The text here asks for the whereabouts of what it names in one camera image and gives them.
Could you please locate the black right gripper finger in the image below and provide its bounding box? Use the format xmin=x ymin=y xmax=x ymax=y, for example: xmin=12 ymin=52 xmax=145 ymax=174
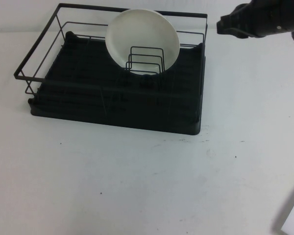
xmin=216 ymin=13 xmax=239 ymax=34
xmin=222 ymin=27 xmax=251 ymax=40

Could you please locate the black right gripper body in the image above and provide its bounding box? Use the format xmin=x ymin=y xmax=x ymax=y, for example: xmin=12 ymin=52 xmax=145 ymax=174
xmin=231 ymin=0 xmax=282 ymax=38

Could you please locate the white round plate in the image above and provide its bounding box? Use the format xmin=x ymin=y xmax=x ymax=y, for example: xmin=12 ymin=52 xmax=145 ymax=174
xmin=105 ymin=9 xmax=181 ymax=74

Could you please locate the black plastic drip tray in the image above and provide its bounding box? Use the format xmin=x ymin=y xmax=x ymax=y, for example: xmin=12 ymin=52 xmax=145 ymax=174
xmin=27 ymin=30 xmax=206 ymax=136

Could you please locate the black wire dish rack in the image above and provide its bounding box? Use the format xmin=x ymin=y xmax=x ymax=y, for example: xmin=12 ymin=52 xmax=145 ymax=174
xmin=13 ymin=2 xmax=208 ymax=116

